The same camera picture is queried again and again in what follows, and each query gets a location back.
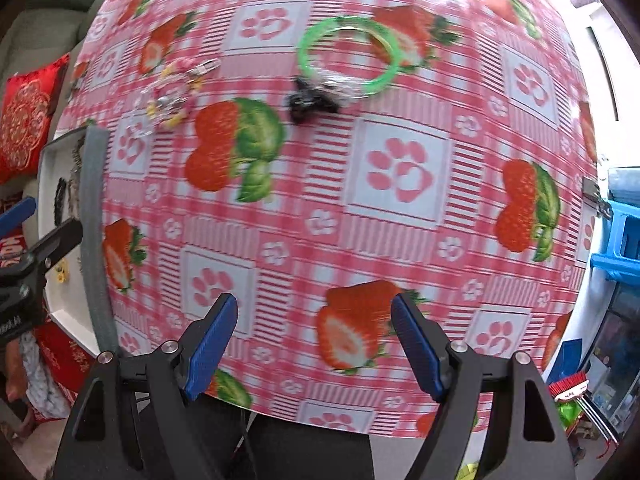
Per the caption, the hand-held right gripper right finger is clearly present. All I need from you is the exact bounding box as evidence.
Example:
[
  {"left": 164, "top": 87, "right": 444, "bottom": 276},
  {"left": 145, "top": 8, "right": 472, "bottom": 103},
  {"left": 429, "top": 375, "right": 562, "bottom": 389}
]
[{"left": 390, "top": 292, "right": 576, "bottom": 480}]

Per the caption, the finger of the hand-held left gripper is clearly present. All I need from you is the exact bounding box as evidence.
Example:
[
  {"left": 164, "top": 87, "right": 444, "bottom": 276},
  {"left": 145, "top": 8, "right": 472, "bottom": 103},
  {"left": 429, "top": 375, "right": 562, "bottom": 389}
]
[
  {"left": 20, "top": 217, "right": 85, "bottom": 283},
  {"left": 0, "top": 196, "right": 39, "bottom": 239}
]

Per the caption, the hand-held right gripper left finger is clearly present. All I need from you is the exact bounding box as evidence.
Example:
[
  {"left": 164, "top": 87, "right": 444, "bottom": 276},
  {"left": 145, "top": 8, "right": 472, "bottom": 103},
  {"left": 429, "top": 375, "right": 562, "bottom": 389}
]
[{"left": 52, "top": 292, "right": 240, "bottom": 480}]

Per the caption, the black hair barrette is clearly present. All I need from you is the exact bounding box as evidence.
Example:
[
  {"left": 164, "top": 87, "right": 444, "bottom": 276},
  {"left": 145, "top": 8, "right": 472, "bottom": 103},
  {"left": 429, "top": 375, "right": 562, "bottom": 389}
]
[{"left": 52, "top": 176, "right": 69, "bottom": 226}]

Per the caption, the grey tray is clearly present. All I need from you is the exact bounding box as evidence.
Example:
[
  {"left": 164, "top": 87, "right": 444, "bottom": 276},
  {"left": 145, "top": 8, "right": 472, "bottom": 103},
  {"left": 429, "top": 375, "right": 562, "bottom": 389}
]
[{"left": 37, "top": 125, "right": 121, "bottom": 361}]

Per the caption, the brown spiral hair tie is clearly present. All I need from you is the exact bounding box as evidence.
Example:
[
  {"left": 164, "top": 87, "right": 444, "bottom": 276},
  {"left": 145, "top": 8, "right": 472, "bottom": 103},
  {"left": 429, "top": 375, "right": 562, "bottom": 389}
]
[{"left": 70, "top": 135, "right": 87, "bottom": 181}]

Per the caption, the person's left hand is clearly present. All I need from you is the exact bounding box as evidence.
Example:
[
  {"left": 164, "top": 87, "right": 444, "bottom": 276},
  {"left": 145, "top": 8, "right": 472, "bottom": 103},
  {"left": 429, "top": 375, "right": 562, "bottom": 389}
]
[{"left": 0, "top": 345, "right": 37, "bottom": 443}]

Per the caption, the red printed cloth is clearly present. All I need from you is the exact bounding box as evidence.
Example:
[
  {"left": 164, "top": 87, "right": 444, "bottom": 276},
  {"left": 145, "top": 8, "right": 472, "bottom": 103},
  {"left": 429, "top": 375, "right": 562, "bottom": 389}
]
[{"left": 0, "top": 195, "right": 96, "bottom": 411}]

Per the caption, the white knit cloth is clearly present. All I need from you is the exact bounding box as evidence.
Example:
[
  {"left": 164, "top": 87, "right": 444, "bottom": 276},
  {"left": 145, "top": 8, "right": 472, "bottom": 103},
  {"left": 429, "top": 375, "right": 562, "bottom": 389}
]
[{"left": 20, "top": 332, "right": 71, "bottom": 418}]

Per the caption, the red embroidered cushion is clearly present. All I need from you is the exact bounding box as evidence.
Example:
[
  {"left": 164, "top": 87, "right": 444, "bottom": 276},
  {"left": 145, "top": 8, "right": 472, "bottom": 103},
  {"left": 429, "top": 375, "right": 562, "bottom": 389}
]
[{"left": 0, "top": 52, "right": 71, "bottom": 186}]

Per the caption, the red brush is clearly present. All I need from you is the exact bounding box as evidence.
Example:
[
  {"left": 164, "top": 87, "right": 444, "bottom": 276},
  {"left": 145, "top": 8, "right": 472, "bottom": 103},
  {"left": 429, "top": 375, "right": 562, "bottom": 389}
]
[{"left": 547, "top": 372, "right": 591, "bottom": 403}]

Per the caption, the strawberry print tablecloth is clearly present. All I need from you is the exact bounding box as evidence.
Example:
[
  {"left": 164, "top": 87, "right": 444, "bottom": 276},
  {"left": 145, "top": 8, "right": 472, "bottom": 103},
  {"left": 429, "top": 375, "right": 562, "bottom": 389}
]
[{"left": 60, "top": 0, "right": 601, "bottom": 433}]

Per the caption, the grey-green sofa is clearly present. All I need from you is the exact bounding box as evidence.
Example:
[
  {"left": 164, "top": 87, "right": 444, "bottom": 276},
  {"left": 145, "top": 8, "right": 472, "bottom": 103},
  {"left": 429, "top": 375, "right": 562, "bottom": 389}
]
[{"left": 0, "top": 0, "right": 121, "bottom": 111}]

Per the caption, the blue plastic stool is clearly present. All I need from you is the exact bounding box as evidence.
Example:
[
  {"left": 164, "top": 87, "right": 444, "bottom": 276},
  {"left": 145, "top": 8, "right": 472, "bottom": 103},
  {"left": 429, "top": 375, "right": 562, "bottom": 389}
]
[{"left": 590, "top": 200, "right": 640, "bottom": 281}]

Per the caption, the metal binder clip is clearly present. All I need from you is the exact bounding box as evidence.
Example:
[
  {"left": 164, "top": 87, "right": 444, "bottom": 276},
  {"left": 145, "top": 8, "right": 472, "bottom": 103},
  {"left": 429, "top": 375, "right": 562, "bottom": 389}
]
[{"left": 581, "top": 176, "right": 613, "bottom": 220}]

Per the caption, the black hair claw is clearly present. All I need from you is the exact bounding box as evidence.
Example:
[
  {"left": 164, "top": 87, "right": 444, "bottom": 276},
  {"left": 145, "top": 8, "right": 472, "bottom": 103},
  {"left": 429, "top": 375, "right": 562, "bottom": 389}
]
[{"left": 285, "top": 77, "right": 341, "bottom": 123}]

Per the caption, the green bangle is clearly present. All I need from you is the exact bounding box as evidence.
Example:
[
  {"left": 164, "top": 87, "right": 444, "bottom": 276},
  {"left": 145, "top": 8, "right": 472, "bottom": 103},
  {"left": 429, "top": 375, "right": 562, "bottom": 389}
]
[{"left": 297, "top": 16, "right": 408, "bottom": 98}]

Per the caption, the colourful beaded necklace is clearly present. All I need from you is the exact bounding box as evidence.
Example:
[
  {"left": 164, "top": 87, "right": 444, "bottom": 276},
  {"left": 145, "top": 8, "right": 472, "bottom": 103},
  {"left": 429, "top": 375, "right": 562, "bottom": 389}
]
[{"left": 132, "top": 57, "right": 222, "bottom": 136}]

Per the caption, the clear bead bracelet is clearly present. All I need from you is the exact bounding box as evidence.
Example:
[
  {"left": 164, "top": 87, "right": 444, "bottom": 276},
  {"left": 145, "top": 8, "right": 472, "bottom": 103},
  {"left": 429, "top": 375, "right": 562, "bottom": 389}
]
[{"left": 312, "top": 60, "right": 373, "bottom": 107}]

